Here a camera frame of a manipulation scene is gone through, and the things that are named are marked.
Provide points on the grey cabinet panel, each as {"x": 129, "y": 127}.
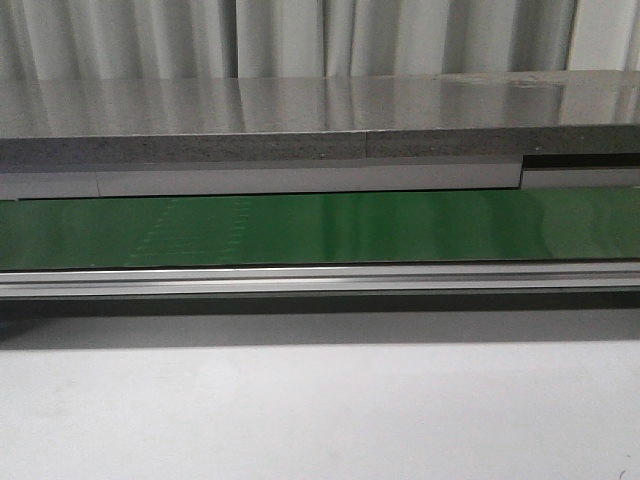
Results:
{"x": 263, "y": 177}
{"x": 580, "y": 178}

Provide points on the grey right cabinet panel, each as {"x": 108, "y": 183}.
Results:
{"x": 580, "y": 178}

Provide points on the aluminium conveyor side rail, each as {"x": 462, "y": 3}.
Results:
{"x": 321, "y": 279}

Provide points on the white curtain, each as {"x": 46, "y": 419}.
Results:
{"x": 54, "y": 40}

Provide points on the grey cabinet front panel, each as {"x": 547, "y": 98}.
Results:
{"x": 263, "y": 177}

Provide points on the grey stone counter slab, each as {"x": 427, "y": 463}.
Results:
{"x": 111, "y": 123}

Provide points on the green conveyor belt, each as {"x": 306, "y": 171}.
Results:
{"x": 336, "y": 228}

